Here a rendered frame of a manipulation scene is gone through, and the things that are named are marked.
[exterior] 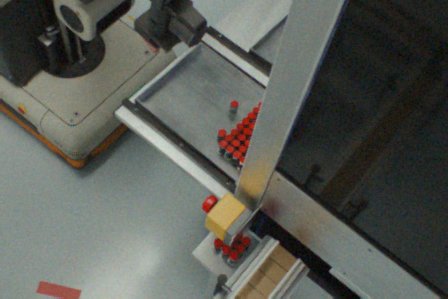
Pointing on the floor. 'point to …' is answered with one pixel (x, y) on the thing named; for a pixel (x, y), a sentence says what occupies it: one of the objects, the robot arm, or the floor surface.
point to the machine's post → (293, 74)
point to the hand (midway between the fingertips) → (155, 49)
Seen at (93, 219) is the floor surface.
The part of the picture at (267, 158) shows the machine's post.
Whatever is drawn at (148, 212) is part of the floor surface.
